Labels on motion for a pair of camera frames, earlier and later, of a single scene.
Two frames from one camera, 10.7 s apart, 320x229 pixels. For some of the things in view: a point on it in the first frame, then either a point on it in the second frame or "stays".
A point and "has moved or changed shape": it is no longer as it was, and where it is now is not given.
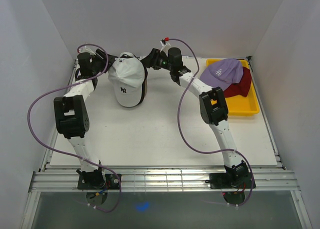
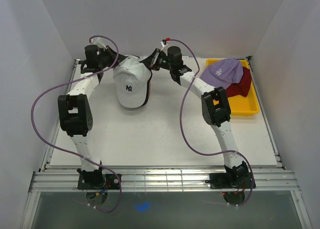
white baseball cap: [127, 73] has moved or changed shape
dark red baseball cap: [242, 88] stays
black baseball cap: [145, 76] → [147, 90]
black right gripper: [152, 60] stays
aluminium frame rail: [66, 180] stays
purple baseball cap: [223, 73] stays
